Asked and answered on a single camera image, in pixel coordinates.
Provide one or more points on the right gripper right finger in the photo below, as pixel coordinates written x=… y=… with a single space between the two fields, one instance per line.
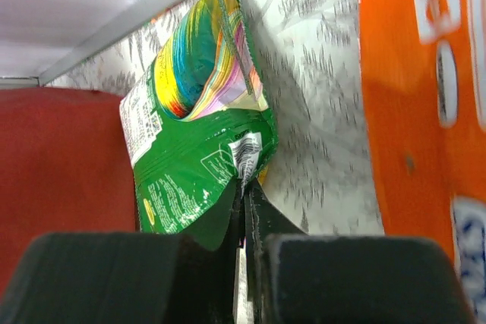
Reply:
x=295 y=277

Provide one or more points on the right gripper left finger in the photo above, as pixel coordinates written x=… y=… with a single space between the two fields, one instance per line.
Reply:
x=128 y=277

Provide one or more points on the red paper bag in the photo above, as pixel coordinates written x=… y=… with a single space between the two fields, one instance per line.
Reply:
x=64 y=167

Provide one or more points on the green snack packet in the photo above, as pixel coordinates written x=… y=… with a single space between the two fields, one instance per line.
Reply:
x=197 y=125

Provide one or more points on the orange Fox's candy bag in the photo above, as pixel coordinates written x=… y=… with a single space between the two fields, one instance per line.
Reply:
x=423 y=84

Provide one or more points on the floral table mat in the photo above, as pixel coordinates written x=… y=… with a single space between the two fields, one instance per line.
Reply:
x=320 y=177

